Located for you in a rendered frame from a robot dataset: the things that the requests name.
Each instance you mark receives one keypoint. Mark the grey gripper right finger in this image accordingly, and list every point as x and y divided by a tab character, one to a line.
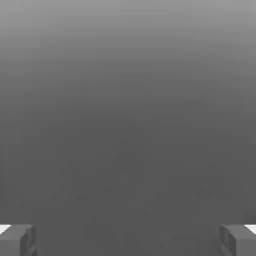
240	243

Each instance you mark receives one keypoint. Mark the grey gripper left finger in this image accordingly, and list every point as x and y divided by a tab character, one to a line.
16	242

